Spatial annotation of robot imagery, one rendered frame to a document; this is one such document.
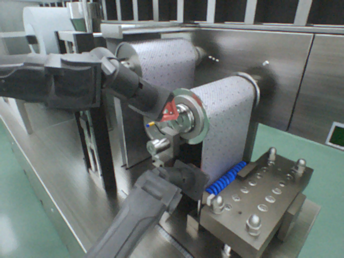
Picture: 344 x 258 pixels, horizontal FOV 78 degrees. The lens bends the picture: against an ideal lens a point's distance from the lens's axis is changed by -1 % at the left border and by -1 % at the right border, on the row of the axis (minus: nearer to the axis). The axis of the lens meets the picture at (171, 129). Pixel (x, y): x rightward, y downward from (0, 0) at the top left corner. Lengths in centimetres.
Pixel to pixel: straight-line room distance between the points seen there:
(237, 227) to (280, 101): 41
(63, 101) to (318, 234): 203
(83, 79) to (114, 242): 23
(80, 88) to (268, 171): 62
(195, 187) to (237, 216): 14
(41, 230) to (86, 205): 129
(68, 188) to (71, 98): 60
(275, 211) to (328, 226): 161
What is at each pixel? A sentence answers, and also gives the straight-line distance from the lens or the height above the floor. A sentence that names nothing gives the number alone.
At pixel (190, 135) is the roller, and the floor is 121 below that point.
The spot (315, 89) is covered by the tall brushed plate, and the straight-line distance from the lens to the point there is 74.
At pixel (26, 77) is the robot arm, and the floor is 141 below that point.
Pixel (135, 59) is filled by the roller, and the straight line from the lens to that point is 67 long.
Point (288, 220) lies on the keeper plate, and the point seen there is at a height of 99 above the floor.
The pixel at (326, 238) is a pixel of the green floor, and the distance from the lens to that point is 215.
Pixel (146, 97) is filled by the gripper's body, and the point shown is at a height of 134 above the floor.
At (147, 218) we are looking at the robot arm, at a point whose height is 121.
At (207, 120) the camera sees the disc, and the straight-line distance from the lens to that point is 50.
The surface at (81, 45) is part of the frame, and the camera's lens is 66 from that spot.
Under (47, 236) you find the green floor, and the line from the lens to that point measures 205.
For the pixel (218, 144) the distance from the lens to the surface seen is 61.
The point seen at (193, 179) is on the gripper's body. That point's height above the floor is 113.
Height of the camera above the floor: 148
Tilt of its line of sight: 28 degrees down
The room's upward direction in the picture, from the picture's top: straight up
